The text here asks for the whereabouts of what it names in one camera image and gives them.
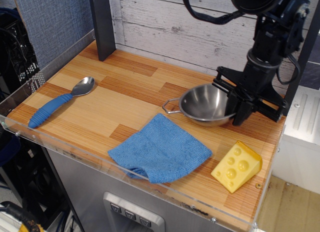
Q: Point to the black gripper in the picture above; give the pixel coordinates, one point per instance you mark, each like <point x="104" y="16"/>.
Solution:
<point x="250" y="91"/>

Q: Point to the stainless steel two-handled bowl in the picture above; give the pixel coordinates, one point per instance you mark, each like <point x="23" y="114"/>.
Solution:
<point x="205" y="105"/>

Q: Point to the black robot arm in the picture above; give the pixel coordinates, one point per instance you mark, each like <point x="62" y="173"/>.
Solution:
<point x="278" y="33"/>

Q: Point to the blue microfiber cloth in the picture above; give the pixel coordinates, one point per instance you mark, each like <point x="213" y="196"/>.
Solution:
<point x="161" y="151"/>

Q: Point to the yellow plastic cheese wedge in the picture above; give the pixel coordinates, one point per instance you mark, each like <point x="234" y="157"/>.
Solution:
<point x="239" y="165"/>

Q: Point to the white grooved appliance top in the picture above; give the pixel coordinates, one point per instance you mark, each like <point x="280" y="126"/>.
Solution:
<point x="303" y="119"/>

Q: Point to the clear acrylic table guard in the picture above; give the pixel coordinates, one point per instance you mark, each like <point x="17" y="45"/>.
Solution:
<point x="129" y="91"/>

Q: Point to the silver dispenser button panel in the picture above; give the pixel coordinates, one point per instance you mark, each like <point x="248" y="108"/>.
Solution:
<point x="125" y="216"/>

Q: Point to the black plastic crate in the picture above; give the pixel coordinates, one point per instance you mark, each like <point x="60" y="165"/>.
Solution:
<point x="18" y="62"/>

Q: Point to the yellow object bottom left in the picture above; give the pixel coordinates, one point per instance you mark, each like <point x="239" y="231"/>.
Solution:
<point x="30" y="228"/>

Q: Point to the dark grey right post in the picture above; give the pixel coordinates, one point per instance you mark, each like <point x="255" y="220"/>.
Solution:
<point x="307" y="59"/>

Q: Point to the dark grey post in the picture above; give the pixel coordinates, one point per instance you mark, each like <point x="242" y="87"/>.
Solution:
<point x="103" y="28"/>
<point x="307" y="59"/>

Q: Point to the dark grey left post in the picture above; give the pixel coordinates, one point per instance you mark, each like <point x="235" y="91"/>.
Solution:
<point x="103" y="28"/>

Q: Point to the blue-handled metal spoon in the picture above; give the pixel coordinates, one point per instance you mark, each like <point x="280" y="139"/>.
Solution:
<point x="81" y="88"/>

